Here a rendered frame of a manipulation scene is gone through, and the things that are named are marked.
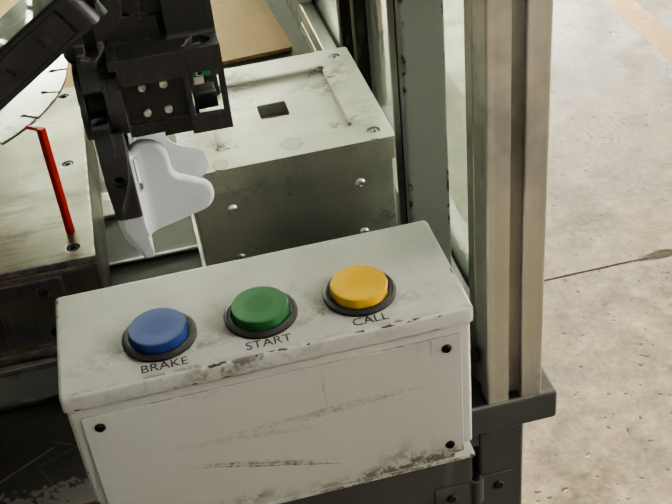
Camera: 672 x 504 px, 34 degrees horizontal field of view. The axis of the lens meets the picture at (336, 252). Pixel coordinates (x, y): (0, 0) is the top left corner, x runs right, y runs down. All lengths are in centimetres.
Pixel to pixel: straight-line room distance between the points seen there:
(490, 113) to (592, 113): 204
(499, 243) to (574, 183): 171
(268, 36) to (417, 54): 67
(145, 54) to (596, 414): 144
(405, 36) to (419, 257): 16
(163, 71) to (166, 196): 9
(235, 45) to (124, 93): 84
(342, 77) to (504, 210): 30
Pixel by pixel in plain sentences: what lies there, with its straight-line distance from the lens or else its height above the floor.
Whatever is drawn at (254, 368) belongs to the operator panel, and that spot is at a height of 89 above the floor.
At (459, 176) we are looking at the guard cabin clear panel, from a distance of 89.
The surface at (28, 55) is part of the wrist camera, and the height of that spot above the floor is 113.
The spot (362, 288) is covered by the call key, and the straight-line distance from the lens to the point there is 74.
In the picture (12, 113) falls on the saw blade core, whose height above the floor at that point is 95.
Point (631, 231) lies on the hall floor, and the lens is 234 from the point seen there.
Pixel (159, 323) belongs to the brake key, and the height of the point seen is 91.
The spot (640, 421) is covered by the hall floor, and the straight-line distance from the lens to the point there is 193.
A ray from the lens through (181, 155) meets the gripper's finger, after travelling 68.
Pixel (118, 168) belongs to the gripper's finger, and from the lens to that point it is 61.
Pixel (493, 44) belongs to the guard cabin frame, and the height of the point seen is 106.
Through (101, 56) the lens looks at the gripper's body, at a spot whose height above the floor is 112.
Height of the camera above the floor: 137
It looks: 37 degrees down
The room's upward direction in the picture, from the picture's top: 6 degrees counter-clockwise
